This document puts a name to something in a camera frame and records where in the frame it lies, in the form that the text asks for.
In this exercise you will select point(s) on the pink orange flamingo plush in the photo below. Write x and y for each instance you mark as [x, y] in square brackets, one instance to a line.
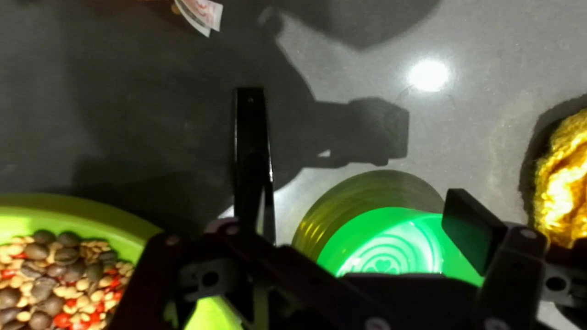
[199, 14]

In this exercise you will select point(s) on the green plastic cup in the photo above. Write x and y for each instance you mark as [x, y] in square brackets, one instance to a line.
[391, 245]

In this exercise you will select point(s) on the black spoon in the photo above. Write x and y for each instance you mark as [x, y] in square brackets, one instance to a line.
[250, 141]

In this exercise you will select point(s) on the yellow knitted bag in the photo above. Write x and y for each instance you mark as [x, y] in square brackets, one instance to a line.
[566, 185]

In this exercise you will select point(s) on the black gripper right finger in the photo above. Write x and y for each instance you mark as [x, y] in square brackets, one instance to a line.
[470, 223]

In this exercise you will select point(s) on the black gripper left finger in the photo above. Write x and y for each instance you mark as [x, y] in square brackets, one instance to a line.
[184, 269]

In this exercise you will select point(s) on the lime green bowl with beans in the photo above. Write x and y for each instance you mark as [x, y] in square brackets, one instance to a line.
[56, 276]

